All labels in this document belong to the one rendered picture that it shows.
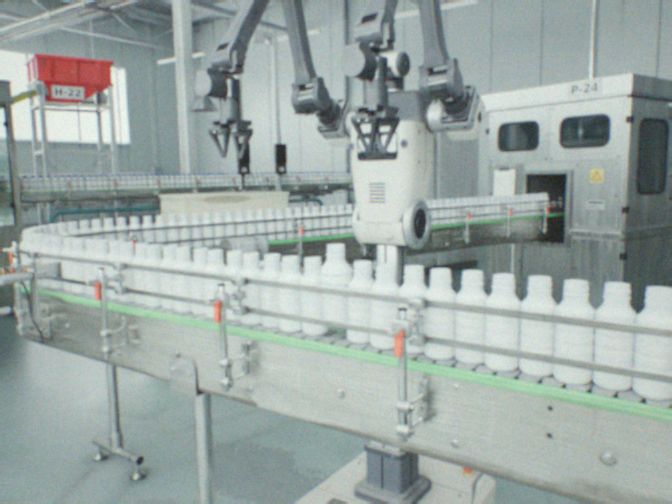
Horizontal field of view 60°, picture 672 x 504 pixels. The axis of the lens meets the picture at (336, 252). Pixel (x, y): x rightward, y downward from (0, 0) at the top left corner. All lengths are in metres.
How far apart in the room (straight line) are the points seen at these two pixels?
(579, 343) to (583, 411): 0.10
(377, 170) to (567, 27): 12.02
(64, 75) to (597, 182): 6.05
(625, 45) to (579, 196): 8.77
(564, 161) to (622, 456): 3.99
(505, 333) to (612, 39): 12.53
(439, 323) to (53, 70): 7.18
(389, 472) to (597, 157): 3.26
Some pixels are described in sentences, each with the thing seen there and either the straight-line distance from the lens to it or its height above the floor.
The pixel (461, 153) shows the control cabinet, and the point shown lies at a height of 1.60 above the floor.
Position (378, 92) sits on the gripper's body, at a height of 1.52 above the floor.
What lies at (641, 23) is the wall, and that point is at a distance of 13.40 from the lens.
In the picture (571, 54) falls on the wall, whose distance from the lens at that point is 13.55.
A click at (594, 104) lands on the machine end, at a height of 1.82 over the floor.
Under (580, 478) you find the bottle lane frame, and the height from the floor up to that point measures 0.86.
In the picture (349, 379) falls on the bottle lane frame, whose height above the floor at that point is 0.94.
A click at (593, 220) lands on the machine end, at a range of 4.74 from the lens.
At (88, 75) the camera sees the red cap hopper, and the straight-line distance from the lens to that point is 8.02.
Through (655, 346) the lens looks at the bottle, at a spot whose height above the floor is 1.08.
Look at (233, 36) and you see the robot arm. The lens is 1.64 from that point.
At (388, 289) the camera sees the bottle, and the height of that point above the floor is 1.12.
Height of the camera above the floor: 1.34
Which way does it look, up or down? 8 degrees down
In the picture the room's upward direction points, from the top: 1 degrees counter-clockwise
